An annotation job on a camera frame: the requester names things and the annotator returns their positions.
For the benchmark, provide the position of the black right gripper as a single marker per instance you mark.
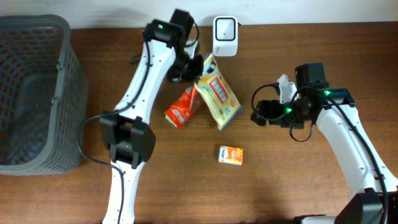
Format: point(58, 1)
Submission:
point(263, 106)

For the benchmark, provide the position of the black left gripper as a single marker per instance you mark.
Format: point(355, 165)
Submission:
point(193, 68)

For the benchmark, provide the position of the yellow snack bag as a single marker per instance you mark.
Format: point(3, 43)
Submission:
point(217, 94)

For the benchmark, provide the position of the red Hacks candy bag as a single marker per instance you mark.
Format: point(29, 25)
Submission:
point(185, 107)

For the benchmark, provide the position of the orange small carton box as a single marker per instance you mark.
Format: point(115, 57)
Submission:
point(230, 155)

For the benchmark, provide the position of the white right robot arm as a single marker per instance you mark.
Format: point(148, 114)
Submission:
point(372, 187)

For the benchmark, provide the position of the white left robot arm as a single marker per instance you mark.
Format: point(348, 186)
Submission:
point(167, 54)

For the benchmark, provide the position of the white barcode scanner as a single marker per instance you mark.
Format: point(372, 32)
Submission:
point(225, 36)

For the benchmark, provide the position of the grey plastic basket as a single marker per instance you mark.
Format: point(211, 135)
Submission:
point(44, 92)

